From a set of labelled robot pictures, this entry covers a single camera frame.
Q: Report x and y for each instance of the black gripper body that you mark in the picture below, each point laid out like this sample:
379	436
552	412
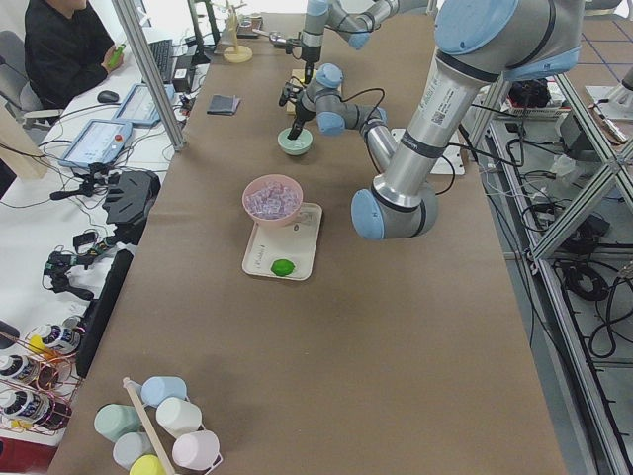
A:
301	114
311	53

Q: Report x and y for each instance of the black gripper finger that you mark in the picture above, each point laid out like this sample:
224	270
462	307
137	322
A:
308	72
295	130

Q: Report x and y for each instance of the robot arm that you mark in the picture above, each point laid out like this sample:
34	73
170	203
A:
476	43
354	28

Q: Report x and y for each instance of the mint green bowl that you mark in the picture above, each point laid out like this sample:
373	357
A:
299	146

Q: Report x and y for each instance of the metal ice scoop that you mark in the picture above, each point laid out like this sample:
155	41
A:
276	39

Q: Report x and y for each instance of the pink bowl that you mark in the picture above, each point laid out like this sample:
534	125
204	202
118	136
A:
284	179

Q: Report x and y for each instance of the clear ice cube pile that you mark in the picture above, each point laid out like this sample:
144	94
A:
272	200

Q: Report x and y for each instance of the bamboo cutting board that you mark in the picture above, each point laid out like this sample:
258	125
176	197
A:
296	85

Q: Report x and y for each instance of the grey folded cloth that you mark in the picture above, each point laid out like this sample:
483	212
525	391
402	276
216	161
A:
223	105

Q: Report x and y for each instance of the wooden mug tree stand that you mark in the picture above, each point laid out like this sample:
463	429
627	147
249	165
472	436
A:
229	46

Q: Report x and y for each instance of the cream rabbit tray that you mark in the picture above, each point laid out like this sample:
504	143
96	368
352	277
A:
296	242

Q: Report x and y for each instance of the green lime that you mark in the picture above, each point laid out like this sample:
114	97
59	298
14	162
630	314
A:
282	267

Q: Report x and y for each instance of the black keyboard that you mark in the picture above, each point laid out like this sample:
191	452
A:
162	55

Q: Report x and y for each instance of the blue teach pendant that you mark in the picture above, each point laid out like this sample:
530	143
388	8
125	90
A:
138	108
99	142

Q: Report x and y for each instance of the black plastic stand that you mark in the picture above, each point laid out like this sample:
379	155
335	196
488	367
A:
130	196

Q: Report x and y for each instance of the black computer mouse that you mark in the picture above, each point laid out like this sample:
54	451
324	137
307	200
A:
108	97

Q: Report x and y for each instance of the person in black shirt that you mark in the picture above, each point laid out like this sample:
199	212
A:
68	51

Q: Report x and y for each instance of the blue cup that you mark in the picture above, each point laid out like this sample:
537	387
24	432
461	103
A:
156	389

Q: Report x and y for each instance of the white cup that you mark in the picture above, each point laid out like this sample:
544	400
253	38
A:
178	416

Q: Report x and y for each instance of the wooden cup rack rod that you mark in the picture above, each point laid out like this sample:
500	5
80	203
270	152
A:
131	388

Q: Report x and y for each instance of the pink cup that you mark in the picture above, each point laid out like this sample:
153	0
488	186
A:
199	450

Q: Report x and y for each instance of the green cup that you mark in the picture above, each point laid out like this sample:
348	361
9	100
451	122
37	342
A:
113	421

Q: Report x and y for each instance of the grey cup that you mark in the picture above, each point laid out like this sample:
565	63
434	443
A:
130	447

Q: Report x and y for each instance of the yellow cup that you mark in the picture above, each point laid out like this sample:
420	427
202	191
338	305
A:
148	464

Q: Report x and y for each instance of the copper wire bottle rack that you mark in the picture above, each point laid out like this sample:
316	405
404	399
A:
38	377

